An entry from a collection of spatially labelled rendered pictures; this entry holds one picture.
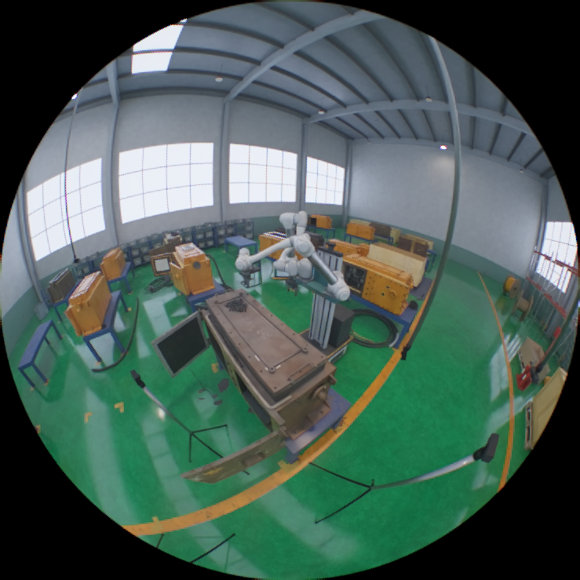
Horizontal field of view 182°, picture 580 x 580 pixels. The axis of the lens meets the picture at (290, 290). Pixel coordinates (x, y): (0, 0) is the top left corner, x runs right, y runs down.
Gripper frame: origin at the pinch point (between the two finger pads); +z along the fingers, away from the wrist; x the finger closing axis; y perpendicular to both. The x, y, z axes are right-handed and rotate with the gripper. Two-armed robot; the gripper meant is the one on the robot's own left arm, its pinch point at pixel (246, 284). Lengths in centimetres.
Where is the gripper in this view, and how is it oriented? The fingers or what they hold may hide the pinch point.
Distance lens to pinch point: 190.9
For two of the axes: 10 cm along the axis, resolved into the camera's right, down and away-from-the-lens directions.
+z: -0.3, 8.8, 4.8
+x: 6.3, 3.9, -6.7
